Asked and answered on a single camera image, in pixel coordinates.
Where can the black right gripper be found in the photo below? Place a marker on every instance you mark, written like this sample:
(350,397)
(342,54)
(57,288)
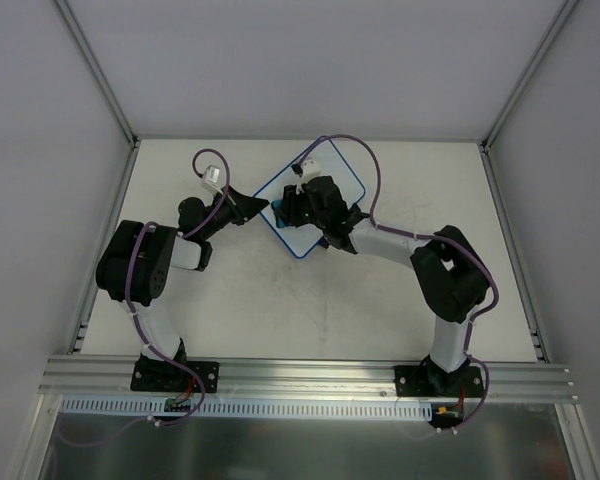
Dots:
(290,203)

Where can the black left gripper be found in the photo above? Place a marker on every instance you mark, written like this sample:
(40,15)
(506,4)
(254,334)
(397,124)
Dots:
(232,206)

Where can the blue-framed small whiteboard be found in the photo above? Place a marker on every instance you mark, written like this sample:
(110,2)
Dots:
(302,240)

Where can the blue whiteboard eraser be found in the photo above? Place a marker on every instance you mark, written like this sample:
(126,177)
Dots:
(280,216)

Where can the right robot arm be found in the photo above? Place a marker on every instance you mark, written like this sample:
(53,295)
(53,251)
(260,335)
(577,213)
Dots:
(452,278)

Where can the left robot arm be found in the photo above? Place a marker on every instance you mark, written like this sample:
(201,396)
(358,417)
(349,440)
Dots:
(134,268)

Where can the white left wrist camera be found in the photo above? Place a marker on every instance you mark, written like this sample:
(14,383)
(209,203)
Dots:
(210,180)

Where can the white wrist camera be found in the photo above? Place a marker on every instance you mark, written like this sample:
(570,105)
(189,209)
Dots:
(210,180)
(306,170)

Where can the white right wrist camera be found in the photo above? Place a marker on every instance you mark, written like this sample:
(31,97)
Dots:
(306,170)

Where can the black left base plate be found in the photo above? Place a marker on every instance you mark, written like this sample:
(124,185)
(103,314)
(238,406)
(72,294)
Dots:
(159,376)

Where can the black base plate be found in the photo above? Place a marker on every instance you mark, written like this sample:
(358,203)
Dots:
(159,376)
(426,380)

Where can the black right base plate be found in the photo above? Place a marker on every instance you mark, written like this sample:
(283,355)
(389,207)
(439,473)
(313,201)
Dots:
(426,380)

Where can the white slotted cable duct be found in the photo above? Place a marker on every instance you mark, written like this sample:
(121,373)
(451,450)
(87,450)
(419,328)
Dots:
(413,411)

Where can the left aluminium frame post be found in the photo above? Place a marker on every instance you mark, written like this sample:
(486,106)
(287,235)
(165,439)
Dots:
(79,38)

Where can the aluminium frame post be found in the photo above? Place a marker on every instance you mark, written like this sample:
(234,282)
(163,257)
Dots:
(79,38)
(557,25)

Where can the aluminium front rail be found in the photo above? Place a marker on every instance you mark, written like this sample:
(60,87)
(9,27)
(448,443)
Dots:
(534,383)

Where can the right aluminium frame post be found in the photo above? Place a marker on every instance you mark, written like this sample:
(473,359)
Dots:
(557,25)

